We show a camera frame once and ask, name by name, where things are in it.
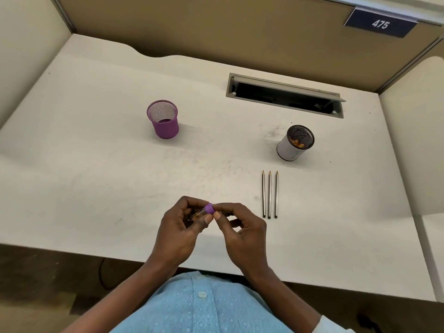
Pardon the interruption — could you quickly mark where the person's right hand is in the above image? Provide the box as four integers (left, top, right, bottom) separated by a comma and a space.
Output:
211, 203, 275, 278

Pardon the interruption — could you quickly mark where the person's left hand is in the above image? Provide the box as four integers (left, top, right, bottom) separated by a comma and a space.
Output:
149, 196, 214, 271

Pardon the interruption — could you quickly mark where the purple clear tube sharpener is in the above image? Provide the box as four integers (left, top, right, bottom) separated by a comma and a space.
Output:
189, 203, 216, 222

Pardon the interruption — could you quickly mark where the purple mesh pencil cup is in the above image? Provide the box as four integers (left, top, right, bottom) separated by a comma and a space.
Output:
146, 99, 180, 140

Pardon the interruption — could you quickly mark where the person's right forearm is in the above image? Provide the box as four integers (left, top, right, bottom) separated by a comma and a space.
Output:
246, 268, 321, 333

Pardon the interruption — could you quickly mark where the person's left forearm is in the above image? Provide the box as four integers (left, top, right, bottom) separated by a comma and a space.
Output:
62, 261, 178, 333

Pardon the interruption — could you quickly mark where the light blue patterned shirt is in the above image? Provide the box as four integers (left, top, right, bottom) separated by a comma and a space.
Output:
111, 271, 356, 333

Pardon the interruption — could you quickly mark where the white cup with black rim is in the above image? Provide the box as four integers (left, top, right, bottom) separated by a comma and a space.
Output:
276, 125, 315, 162

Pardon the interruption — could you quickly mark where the black chair base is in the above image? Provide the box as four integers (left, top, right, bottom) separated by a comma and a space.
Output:
357, 314, 382, 333

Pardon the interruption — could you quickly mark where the cream side divider panel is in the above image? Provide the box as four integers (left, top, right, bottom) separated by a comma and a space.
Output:
378, 55, 444, 216
0, 0, 74, 129

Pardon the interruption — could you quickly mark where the tan back partition panel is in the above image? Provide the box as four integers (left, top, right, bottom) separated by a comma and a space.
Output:
50, 0, 444, 93

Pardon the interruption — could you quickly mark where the dark blue number sign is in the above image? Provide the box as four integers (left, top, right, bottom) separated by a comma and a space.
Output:
344, 8, 419, 38

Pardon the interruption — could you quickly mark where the tan neighbouring partition panel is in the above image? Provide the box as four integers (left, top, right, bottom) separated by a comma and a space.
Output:
414, 37, 444, 66

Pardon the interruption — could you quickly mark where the black floor cable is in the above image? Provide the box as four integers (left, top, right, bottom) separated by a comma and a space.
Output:
98, 258, 111, 291

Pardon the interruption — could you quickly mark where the grey desk cable tray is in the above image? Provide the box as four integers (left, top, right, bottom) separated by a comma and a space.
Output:
226, 73, 346, 119

